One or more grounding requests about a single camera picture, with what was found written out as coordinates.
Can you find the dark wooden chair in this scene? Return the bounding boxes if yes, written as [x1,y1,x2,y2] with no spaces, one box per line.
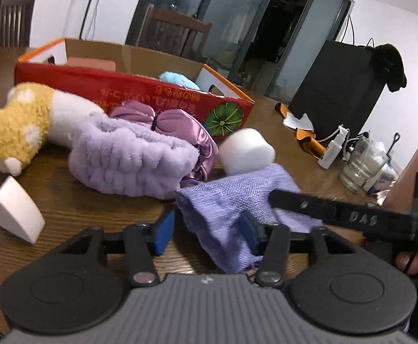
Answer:
[0,0,38,49]
[137,3,213,60]

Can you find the black shopping bag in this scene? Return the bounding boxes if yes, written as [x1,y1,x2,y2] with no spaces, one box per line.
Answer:
[288,40,388,147]

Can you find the black cloth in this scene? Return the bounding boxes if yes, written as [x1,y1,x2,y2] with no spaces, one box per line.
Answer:
[368,44,408,93]

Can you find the person's right forearm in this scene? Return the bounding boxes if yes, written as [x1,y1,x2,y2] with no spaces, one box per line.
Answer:
[384,128,418,213]

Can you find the yellow and white plush toy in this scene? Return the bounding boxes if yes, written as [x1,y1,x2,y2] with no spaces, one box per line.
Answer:
[0,82,107,177]

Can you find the person's right hand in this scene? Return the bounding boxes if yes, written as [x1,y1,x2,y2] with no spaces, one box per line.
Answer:
[395,251,418,277]

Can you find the purple fluffy headband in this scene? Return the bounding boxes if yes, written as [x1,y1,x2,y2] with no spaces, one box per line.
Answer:
[68,112,200,200]

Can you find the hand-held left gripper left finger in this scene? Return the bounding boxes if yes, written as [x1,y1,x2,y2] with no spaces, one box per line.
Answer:
[56,208,176,288]

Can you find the pink satin hair bonnet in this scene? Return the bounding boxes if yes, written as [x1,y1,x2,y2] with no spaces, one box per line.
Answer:
[109,100,218,187]

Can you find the purple knitted towel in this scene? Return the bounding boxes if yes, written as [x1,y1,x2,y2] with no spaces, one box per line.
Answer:
[176,163,324,273]

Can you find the white cylinder sponge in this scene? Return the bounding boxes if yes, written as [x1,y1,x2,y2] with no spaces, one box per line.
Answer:
[218,128,276,176]

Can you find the red cardboard box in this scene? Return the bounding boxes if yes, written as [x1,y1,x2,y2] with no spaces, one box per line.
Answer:
[15,38,255,140]

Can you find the orange leather piece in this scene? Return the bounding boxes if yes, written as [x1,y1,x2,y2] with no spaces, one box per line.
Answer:
[275,103,327,158]

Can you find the white paper scrap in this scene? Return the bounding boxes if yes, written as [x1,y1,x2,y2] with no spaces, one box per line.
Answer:
[283,113,315,130]

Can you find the glass sliding door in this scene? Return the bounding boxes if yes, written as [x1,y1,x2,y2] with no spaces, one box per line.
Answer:
[126,0,353,104]

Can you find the light blue plush toy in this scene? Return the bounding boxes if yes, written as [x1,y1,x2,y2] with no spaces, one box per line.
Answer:
[159,72,200,91]

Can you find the white wedge sponge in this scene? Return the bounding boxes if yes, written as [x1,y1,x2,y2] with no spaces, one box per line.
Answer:
[0,176,46,244]

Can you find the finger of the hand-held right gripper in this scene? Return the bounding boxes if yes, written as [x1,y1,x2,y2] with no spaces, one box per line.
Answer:
[269,189,415,239]

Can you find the white plastic packet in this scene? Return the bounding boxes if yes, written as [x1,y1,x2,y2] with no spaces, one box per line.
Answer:
[363,163,397,192]

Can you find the white spray bottle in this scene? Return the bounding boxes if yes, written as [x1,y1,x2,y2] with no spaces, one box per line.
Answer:
[318,125,351,169]

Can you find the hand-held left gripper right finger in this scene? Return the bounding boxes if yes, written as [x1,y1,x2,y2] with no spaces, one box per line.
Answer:
[239,210,360,288]

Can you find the glass jar with cotton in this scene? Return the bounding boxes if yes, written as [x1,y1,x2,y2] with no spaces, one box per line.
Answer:
[339,137,388,193]

